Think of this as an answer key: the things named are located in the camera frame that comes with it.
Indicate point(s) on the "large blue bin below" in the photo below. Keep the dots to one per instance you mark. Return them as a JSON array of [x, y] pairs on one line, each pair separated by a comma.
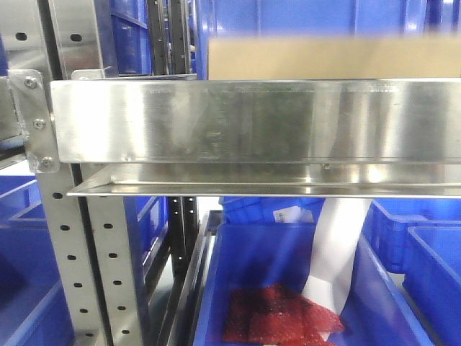
[[255, 256]]

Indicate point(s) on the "black perforated upright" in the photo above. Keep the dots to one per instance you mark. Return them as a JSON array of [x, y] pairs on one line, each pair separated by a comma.
[[168, 28]]

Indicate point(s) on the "blue bin upper shelf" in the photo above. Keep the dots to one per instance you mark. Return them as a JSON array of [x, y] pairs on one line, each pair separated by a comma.
[[240, 18]]

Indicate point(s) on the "blue bin lower right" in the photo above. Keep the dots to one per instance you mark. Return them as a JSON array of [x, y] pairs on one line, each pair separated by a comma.
[[420, 239]]

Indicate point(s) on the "blue bin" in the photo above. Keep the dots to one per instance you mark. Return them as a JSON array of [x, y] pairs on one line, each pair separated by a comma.
[[33, 306], [420, 239]]

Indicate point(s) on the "brown cardboard box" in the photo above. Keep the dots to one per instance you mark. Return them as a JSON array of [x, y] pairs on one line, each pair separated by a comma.
[[257, 58]]

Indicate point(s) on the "steel shelf front beam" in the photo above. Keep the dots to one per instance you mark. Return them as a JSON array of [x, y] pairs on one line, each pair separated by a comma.
[[340, 138]]

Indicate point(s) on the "red bubble wrap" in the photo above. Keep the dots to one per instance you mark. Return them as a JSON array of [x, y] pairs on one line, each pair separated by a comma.
[[277, 315]]

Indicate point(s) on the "perforated steel upright post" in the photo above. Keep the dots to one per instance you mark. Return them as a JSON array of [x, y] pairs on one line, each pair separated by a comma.
[[95, 240]]

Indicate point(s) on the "blue bin lower left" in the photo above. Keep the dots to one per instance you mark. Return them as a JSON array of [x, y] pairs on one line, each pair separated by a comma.
[[33, 306]]

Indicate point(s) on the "white paper sheet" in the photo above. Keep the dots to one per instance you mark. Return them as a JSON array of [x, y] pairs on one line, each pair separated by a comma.
[[333, 251]]

